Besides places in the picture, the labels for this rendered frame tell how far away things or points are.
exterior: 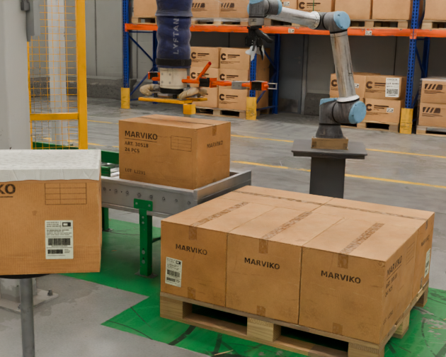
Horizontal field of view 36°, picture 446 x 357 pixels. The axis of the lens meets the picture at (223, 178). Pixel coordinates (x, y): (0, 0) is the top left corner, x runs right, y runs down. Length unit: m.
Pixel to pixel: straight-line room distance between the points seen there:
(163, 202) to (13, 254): 1.65
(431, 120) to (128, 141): 7.27
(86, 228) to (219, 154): 1.87
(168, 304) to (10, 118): 1.29
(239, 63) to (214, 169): 7.89
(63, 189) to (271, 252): 1.18
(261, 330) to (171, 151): 1.31
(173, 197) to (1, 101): 1.12
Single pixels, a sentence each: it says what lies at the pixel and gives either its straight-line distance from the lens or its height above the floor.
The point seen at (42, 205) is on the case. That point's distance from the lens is 2.56.
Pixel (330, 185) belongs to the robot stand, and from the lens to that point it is 4.73.
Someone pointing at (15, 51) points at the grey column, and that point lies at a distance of 3.75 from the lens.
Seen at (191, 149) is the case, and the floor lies 0.82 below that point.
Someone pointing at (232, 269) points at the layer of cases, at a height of 0.36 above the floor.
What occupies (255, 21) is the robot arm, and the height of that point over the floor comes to 1.58.
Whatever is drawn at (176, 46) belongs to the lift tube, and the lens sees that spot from 4.25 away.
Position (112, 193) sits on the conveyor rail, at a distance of 4.33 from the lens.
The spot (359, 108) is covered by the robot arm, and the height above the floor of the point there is 1.04.
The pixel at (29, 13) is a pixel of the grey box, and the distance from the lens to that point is 3.80.
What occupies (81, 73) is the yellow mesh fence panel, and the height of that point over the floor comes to 1.25.
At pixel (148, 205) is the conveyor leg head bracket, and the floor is 0.47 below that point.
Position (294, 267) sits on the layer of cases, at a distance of 3.27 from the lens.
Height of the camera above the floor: 1.52
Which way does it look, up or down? 12 degrees down
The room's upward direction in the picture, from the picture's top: 1 degrees clockwise
